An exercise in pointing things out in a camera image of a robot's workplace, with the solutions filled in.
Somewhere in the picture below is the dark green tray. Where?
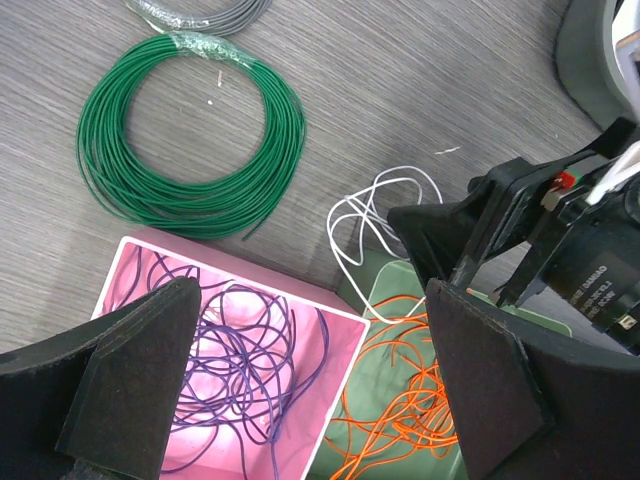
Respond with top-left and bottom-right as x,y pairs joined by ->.
554,0 -> 639,129

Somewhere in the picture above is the purple cable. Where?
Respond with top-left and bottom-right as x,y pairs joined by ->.
112,247 -> 331,480

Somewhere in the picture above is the pink box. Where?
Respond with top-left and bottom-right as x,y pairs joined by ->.
94,230 -> 369,479

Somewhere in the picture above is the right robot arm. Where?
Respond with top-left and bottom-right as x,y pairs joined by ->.
387,118 -> 639,353

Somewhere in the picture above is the green cable coil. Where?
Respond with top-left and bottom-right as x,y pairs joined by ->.
75,30 -> 307,241

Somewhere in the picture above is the grey cable coil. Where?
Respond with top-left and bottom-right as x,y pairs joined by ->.
124,0 -> 275,37

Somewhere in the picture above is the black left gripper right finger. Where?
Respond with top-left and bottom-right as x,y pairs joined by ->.
426,279 -> 639,479

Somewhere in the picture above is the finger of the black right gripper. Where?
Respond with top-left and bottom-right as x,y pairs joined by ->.
387,203 -> 478,288

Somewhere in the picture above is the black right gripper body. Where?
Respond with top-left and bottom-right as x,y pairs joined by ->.
449,117 -> 639,306

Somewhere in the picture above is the green box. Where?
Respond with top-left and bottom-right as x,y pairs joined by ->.
304,249 -> 574,480

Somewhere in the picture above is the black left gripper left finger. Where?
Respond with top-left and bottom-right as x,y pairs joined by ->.
1,277 -> 201,479

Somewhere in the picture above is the orange cable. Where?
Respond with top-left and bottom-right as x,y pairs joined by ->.
322,294 -> 460,480

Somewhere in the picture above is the white square plate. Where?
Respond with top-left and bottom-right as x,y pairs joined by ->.
605,1 -> 639,121

